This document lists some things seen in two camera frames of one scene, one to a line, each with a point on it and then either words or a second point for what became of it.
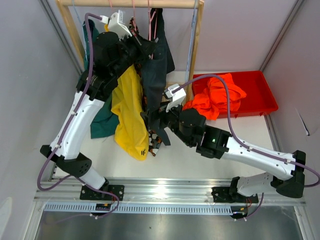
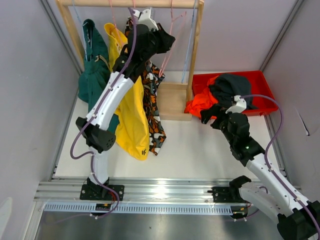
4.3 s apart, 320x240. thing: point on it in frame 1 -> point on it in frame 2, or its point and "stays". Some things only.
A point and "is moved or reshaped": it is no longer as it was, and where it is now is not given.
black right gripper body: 170,119 -> 219,112
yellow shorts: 131,131 stays
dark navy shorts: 155,67 -> 224,87
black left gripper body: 133,52 -> 161,45
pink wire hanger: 150,21 is moved or reshaped
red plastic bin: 259,98 stays
